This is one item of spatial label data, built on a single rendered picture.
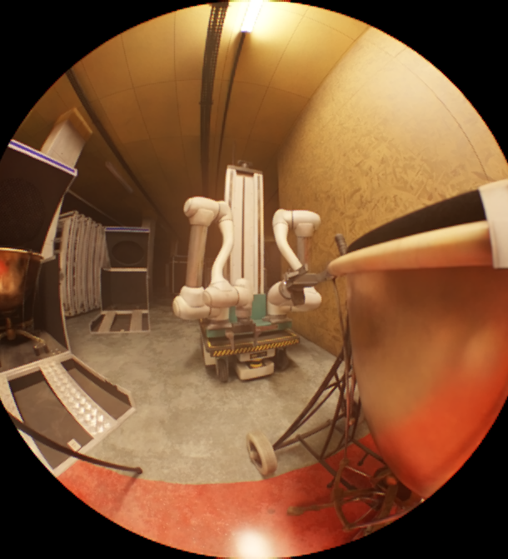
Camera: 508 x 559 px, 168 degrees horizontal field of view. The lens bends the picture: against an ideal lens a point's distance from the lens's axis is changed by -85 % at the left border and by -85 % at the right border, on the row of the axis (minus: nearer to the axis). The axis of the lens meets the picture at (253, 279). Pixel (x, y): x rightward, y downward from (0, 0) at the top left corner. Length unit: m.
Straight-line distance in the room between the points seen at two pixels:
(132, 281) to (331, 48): 5.28
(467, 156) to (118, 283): 5.15
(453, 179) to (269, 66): 2.21
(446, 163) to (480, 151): 0.26
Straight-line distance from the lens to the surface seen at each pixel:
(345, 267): 0.15
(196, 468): 0.87
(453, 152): 1.29
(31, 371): 1.65
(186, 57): 2.67
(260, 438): 0.70
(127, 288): 4.36
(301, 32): 2.55
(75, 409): 1.23
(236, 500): 0.79
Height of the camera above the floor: 0.76
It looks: level
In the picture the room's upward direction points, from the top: straight up
